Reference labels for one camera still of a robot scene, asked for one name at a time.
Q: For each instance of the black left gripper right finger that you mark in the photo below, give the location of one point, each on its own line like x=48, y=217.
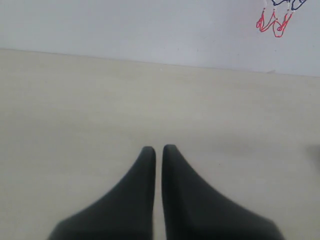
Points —
x=193, y=210

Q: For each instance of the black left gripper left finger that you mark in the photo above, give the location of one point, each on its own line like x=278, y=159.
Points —
x=124, y=213

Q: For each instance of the red mini basketball hoop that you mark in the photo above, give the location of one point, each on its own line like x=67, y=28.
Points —
x=269, y=19

